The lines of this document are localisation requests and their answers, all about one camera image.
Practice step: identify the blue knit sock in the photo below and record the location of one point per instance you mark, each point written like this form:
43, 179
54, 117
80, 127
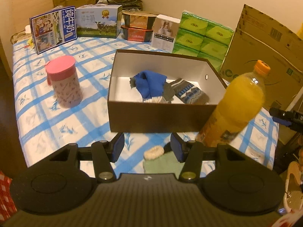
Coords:
148, 83

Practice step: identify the white product box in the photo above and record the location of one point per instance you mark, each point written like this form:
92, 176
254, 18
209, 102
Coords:
164, 33

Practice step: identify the blue white milk carton box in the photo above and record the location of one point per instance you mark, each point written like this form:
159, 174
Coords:
53, 28

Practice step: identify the green cloth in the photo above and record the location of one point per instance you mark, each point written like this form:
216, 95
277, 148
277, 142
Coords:
167, 163

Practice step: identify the black bag with cables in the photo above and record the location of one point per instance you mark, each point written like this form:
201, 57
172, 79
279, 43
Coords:
136, 5

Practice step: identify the pink lidded canister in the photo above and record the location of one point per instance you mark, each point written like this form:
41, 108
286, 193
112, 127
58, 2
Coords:
62, 76

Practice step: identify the cow picture milk box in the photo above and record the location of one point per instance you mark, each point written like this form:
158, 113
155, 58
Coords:
99, 20

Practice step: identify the large brown cardboard box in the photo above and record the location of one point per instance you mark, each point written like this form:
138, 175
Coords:
260, 37

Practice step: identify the red white checked cloth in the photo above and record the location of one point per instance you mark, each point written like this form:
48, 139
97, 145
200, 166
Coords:
7, 206

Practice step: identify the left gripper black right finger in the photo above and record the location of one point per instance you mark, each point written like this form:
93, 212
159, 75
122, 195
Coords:
191, 154

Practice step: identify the cream knitted hair scrunchie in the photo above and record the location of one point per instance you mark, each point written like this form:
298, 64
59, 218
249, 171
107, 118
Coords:
154, 152

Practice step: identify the orange juice bottle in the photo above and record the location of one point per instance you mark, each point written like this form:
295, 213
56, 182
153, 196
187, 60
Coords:
242, 101

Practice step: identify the brown cardboard shoe box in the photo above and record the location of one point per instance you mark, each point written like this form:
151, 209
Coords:
129, 112

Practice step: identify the blue white checked bedsheet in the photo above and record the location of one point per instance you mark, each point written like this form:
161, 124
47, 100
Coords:
44, 126

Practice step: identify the orange food box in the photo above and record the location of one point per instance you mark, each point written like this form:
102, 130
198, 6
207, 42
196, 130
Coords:
136, 34
139, 19

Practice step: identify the lower orange food box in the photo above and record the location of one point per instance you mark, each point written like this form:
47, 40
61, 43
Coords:
136, 34

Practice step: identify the grey patterned knit sock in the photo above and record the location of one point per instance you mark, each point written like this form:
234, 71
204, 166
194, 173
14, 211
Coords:
182, 91

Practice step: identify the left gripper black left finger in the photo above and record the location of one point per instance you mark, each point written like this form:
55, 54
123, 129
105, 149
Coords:
103, 154

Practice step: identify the upper orange food box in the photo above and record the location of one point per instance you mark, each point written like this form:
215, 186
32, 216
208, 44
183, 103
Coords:
139, 19

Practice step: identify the green tissue pack bundle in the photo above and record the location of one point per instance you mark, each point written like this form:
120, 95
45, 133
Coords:
202, 38

